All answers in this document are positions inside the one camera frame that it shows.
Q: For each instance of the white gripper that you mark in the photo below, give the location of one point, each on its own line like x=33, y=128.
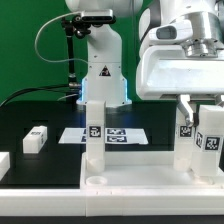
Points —
x=165, y=71

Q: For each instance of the white desk top tray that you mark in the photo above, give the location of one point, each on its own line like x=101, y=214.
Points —
x=136, y=173

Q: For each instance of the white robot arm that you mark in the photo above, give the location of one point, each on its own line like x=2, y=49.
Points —
x=104, y=80

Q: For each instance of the fiducial marker sheet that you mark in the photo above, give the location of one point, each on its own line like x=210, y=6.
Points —
x=112, y=136

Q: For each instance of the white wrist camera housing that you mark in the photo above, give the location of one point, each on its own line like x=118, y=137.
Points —
x=176, y=32

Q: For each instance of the grey camera on stand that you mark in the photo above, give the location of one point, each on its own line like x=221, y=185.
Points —
x=98, y=16

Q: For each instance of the white front barrier wall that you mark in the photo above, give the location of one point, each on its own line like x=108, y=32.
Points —
x=73, y=202

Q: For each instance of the white barrier wall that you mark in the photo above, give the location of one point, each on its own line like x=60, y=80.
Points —
x=73, y=202
x=4, y=163

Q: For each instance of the black camera stand pole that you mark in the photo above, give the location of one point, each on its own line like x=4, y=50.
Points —
x=71, y=53

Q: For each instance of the white left barrier wall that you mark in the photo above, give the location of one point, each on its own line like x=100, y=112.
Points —
x=4, y=163

